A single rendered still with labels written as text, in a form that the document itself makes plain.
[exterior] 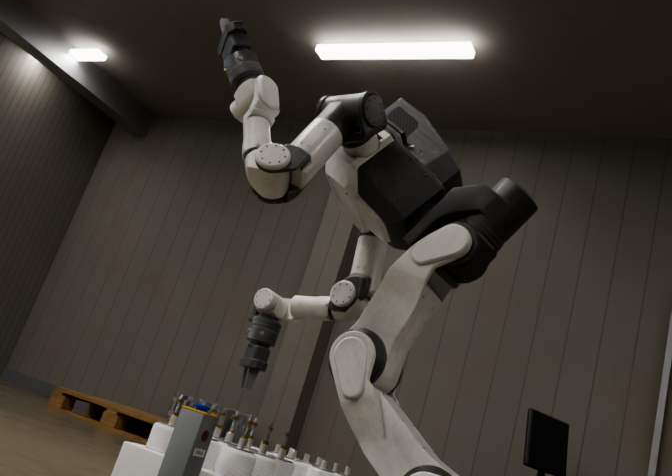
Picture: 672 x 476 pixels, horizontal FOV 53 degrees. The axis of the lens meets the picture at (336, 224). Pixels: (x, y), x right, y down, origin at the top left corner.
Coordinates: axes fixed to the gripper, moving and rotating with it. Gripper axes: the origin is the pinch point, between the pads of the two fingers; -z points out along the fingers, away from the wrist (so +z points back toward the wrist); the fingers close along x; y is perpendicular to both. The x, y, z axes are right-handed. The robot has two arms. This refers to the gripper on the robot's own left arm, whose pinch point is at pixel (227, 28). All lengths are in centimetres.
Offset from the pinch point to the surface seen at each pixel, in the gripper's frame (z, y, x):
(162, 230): -184, 113, 472
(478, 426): 102, 226, 280
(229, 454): 96, -17, 51
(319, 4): -189, 175, 176
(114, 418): 8, 9, 362
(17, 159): -294, 0, 487
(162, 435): 84, -29, 65
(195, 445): 93, -28, 41
